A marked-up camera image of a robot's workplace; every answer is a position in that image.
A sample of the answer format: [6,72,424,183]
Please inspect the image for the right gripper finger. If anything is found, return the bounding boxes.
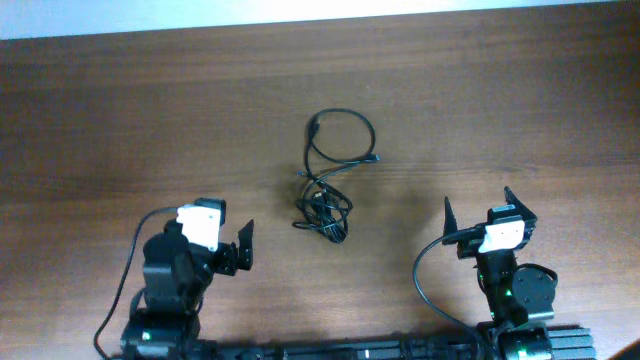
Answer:
[442,197,458,245]
[504,186,538,235]

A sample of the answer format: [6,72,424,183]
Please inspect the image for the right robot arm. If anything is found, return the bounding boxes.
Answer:
[442,187,558,359]

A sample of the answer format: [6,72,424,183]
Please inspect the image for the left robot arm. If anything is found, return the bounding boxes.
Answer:
[121,220,254,360]

